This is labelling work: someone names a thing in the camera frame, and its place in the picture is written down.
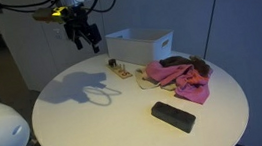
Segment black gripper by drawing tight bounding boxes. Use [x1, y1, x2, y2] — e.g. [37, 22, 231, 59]
[60, 2, 104, 58]

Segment wooden number peg board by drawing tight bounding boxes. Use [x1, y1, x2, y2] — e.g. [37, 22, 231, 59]
[105, 58, 134, 82]

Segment white plastic bin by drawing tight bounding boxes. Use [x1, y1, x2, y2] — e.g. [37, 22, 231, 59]
[104, 23, 178, 71]

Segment beige woven cloth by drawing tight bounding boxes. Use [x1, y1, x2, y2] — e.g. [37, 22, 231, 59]
[132, 62, 177, 96]

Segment dark brown cloth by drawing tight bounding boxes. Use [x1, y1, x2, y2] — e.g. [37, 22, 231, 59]
[158, 51, 214, 83]

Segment pink cloth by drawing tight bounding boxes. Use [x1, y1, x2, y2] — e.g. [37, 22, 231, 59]
[141, 54, 217, 112]

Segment black rectangular block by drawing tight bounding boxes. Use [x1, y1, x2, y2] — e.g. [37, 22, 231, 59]
[149, 97, 199, 139]

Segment white wall outlet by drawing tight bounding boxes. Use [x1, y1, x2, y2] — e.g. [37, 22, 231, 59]
[52, 26, 64, 42]

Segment yellowish wrist camera box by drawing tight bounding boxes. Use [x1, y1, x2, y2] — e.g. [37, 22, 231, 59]
[31, 4, 67, 28]

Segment black looped cable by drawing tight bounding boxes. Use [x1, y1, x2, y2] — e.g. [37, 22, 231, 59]
[82, 0, 119, 16]

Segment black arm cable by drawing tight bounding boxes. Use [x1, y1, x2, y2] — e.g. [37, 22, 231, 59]
[0, 0, 63, 16]

